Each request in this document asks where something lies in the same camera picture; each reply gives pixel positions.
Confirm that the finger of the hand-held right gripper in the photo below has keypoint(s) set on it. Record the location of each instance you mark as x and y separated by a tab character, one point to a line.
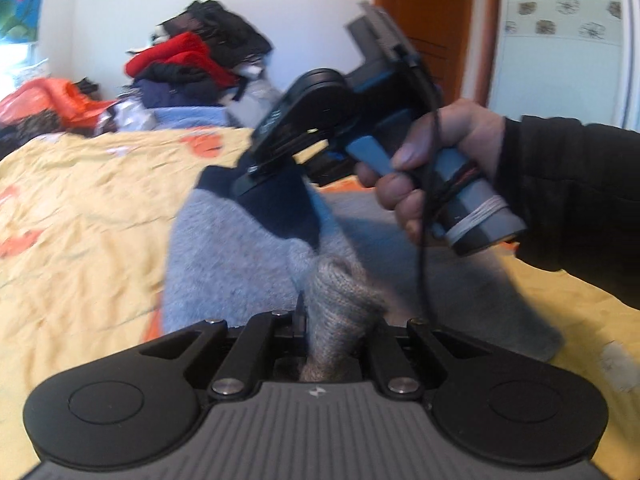
260	177

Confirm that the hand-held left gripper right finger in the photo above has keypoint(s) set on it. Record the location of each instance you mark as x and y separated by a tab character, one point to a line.
382	355

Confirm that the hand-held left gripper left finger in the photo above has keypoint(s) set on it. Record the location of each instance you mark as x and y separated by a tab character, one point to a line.
285	325

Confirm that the navy and grey knit sweater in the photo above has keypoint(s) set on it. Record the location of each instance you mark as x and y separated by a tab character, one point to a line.
225	260

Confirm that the person's right hand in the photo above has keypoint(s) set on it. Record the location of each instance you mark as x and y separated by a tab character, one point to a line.
465	130

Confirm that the white cloth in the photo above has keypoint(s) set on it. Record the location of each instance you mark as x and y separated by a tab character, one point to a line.
250	69

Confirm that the light blue knit sweater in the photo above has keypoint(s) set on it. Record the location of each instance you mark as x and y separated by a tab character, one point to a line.
195	116

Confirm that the dark navy jacket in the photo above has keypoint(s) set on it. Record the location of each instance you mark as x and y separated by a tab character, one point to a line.
175	87

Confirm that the black garment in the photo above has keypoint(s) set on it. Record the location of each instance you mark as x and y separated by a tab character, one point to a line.
225	30

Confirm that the brown wooden door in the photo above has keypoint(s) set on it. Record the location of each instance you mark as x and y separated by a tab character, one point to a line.
425	5

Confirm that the white crumpled plastic sheet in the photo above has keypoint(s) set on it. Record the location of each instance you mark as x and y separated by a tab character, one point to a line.
127	117

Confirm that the red garment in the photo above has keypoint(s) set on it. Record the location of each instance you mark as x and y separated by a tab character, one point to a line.
175	52

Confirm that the yellow printed bed blanket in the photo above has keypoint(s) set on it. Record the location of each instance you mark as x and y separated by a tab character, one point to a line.
75	210

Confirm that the orange plastic bag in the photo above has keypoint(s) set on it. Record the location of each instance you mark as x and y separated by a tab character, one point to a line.
45	100

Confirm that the leopard print cloth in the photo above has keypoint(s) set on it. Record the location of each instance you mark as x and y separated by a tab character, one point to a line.
37	122

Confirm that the white flower-patterned wardrobe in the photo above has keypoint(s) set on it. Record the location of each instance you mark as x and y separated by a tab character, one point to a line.
565	50

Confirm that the dark cloth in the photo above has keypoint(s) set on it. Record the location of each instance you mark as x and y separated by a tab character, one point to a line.
7	142

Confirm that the window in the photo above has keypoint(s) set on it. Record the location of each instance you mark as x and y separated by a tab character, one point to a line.
15	65

